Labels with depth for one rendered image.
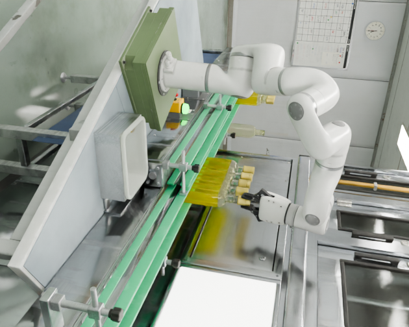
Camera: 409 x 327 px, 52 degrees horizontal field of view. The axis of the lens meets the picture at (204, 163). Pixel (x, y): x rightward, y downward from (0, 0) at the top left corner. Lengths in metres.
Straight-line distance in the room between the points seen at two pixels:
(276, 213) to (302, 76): 0.48
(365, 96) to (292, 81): 6.34
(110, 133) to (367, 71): 6.50
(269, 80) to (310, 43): 6.01
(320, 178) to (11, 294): 1.00
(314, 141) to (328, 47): 6.17
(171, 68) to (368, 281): 0.96
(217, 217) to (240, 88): 0.53
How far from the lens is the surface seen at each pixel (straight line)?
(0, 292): 1.50
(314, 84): 1.26
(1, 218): 1.84
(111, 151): 1.23
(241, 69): 1.39
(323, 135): 1.17
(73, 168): 1.16
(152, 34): 1.44
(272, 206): 1.46
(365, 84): 7.52
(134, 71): 1.36
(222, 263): 1.42
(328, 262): 1.57
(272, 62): 1.32
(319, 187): 1.29
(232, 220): 1.63
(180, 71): 1.43
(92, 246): 1.23
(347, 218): 1.82
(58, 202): 1.12
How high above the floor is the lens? 1.30
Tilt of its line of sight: 12 degrees down
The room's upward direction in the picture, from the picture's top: 97 degrees clockwise
